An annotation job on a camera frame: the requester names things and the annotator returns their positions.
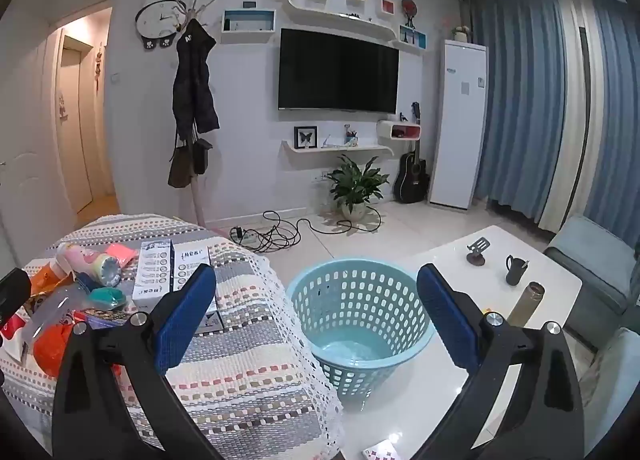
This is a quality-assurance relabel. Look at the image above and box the pink packet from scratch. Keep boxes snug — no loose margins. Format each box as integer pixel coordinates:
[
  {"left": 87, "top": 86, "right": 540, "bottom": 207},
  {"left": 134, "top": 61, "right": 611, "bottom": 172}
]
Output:
[{"left": 105, "top": 243, "right": 139, "bottom": 268}]

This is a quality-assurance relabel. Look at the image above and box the black acoustic guitar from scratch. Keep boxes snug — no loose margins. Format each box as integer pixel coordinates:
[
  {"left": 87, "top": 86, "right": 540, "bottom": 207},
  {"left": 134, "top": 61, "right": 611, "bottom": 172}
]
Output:
[{"left": 393, "top": 102, "right": 431, "bottom": 204}]

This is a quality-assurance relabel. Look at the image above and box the white power strip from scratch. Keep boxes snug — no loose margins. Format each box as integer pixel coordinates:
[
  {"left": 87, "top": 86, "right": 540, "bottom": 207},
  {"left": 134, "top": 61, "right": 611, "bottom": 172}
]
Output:
[{"left": 230, "top": 225, "right": 262, "bottom": 246}]

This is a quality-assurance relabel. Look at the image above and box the long curved white wall shelf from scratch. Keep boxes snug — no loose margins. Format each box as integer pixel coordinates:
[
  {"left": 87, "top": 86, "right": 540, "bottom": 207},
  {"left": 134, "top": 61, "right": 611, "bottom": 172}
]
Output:
[{"left": 287, "top": 0, "right": 426, "bottom": 54}]

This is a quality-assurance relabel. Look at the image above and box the teal packet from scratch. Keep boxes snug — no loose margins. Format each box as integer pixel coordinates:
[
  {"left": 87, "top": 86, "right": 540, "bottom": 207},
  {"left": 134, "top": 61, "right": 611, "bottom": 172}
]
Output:
[{"left": 87, "top": 287, "right": 127, "bottom": 311}]

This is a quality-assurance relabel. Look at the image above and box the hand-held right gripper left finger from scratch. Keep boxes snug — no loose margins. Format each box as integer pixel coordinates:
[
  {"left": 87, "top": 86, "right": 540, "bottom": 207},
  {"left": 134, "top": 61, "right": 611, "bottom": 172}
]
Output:
[{"left": 51, "top": 263, "right": 226, "bottom": 460}]

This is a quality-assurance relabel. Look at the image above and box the black coat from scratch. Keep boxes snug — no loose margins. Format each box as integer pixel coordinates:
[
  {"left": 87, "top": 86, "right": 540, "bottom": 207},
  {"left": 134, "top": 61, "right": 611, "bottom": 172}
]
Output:
[{"left": 171, "top": 18, "right": 221, "bottom": 137}]

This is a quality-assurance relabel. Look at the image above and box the black wall television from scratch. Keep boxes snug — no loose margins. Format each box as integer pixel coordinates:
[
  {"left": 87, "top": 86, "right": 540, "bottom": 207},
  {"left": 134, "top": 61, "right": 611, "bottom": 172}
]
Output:
[{"left": 278, "top": 28, "right": 401, "bottom": 114}]

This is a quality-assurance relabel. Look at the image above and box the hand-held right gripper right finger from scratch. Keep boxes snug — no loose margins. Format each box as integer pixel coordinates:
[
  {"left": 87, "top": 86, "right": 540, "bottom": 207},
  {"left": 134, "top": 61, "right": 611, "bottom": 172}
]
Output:
[{"left": 416, "top": 263, "right": 586, "bottom": 460}]

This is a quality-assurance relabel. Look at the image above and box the light blue plastic basket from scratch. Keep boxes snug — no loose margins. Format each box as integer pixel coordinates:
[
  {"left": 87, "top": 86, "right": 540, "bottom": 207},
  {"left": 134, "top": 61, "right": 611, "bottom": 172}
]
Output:
[{"left": 286, "top": 257, "right": 436, "bottom": 398}]

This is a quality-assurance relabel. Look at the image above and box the grey sofa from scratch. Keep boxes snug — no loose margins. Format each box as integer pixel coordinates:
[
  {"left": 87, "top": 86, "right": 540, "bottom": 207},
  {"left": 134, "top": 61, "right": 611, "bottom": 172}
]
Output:
[{"left": 542, "top": 214, "right": 640, "bottom": 331}]

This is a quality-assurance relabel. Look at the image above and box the brown thermos bottle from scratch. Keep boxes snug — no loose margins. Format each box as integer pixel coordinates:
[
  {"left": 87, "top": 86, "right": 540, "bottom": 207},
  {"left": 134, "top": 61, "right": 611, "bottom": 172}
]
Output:
[{"left": 506, "top": 281, "right": 546, "bottom": 326}]

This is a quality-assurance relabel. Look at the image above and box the brown hanging bag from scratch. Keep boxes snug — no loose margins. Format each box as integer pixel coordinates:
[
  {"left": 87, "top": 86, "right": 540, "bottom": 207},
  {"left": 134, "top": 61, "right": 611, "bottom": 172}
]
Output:
[{"left": 167, "top": 137, "right": 196, "bottom": 189}]

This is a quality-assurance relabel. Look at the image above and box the grey armchair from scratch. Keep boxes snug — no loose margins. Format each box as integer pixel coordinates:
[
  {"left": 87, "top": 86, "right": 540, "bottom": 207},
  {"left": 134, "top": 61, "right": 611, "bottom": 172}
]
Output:
[{"left": 580, "top": 325, "right": 640, "bottom": 421}]

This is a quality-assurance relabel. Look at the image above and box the striped woven tablecloth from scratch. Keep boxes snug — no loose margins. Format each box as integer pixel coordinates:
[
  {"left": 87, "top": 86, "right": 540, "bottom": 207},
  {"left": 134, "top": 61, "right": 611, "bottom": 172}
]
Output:
[{"left": 0, "top": 213, "right": 343, "bottom": 460}]

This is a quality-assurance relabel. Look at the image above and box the panda wall clock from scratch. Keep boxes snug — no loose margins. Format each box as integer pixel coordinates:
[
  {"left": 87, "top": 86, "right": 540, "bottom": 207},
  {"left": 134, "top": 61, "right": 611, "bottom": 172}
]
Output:
[{"left": 135, "top": 0, "right": 187, "bottom": 51}]

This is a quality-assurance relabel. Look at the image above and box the green potted plant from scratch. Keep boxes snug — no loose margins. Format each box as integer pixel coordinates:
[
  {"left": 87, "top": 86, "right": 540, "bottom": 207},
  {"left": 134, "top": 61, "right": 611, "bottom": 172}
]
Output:
[{"left": 325, "top": 154, "right": 391, "bottom": 219}]

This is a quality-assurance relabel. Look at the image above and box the black mug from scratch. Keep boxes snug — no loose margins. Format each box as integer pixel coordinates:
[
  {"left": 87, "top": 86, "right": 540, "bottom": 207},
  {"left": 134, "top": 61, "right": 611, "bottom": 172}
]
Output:
[{"left": 505, "top": 254, "right": 531, "bottom": 286}]

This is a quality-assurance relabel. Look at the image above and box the blue and beige curtain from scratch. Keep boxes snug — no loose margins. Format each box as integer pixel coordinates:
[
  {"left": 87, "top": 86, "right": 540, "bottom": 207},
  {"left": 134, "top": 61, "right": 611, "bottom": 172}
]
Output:
[{"left": 457, "top": 0, "right": 640, "bottom": 241}]

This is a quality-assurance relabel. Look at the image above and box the white standing air conditioner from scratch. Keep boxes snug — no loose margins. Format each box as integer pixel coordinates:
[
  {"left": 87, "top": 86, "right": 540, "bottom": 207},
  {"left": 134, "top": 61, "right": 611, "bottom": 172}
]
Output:
[{"left": 427, "top": 39, "right": 488, "bottom": 208}]

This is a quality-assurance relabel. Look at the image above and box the metal phone stand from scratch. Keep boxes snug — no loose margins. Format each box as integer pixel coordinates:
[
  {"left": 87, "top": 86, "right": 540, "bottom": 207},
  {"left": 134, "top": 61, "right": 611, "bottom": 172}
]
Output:
[{"left": 466, "top": 237, "right": 493, "bottom": 266}]

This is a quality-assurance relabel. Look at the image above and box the white hallway door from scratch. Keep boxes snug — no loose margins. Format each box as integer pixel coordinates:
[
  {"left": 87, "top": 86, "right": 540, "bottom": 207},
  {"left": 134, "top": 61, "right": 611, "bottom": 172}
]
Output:
[{"left": 55, "top": 35, "right": 97, "bottom": 213}]

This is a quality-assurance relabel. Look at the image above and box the black hanging bag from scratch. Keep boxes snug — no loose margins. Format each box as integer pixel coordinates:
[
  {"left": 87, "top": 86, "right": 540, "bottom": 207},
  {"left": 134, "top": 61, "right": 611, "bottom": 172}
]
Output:
[{"left": 192, "top": 137, "right": 214, "bottom": 175}]

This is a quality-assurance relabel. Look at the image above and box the tall white printed box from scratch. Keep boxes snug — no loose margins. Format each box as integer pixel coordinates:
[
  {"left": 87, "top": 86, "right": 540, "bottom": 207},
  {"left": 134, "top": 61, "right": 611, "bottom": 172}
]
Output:
[{"left": 132, "top": 239, "right": 175, "bottom": 302}]

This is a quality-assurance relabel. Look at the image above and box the white room door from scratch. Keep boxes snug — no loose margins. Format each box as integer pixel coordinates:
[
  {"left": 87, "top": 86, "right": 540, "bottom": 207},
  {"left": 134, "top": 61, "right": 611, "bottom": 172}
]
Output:
[{"left": 0, "top": 33, "right": 65, "bottom": 246}]

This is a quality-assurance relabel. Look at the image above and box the white coffee table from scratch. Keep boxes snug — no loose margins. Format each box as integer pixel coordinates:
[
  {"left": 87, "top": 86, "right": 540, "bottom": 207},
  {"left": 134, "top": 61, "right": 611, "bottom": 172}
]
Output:
[{"left": 345, "top": 225, "right": 583, "bottom": 460}]

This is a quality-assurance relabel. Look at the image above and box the low white wall shelf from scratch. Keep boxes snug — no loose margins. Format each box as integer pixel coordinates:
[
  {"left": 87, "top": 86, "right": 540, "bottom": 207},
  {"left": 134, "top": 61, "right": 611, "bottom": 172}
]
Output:
[{"left": 281, "top": 140, "right": 393, "bottom": 157}]

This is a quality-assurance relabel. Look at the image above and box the black floor cable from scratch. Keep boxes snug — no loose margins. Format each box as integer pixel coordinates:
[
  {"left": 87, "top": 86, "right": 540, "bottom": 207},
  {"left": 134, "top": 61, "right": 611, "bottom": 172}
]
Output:
[{"left": 230, "top": 205, "right": 383, "bottom": 253}]

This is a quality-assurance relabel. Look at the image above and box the small blue box wall shelf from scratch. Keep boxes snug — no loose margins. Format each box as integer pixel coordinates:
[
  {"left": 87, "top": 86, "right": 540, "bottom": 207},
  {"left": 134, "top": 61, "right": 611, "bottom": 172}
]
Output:
[{"left": 399, "top": 24, "right": 427, "bottom": 50}]

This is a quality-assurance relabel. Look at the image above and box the red and white packet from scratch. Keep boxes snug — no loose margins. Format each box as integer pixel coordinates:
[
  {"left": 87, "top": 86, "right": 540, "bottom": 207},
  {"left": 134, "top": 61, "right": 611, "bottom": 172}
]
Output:
[{"left": 0, "top": 313, "right": 32, "bottom": 367}]

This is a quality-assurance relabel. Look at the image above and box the orange plastic bag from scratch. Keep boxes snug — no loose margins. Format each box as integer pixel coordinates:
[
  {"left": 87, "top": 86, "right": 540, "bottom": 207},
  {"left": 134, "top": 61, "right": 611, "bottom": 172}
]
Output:
[{"left": 32, "top": 320, "right": 121, "bottom": 377}]

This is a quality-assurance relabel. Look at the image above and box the clear plastic bag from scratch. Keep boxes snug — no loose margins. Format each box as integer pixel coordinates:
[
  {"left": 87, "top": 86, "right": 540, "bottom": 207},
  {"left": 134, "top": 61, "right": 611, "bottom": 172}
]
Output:
[{"left": 30, "top": 284, "right": 92, "bottom": 341}]

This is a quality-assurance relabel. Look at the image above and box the white and red pod shelf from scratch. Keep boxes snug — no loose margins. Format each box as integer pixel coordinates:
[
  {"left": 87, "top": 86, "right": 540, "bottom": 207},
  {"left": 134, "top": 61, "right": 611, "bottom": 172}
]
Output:
[{"left": 376, "top": 119, "right": 423, "bottom": 142}]

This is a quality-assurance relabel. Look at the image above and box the wide blue box wall shelf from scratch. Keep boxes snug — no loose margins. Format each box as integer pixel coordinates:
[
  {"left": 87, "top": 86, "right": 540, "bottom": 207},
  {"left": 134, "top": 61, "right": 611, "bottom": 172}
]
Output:
[{"left": 221, "top": 9, "right": 277, "bottom": 44}]

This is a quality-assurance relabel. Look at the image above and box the orange snack packet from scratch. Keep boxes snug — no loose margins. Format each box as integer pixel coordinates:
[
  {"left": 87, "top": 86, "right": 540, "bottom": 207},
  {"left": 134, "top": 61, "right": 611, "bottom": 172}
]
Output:
[{"left": 30, "top": 261, "right": 76, "bottom": 297}]

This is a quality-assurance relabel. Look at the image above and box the pink cylindrical bottle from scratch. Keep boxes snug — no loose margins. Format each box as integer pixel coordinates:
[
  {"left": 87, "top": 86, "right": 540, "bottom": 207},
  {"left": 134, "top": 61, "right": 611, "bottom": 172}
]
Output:
[{"left": 55, "top": 241, "right": 123, "bottom": 287}]

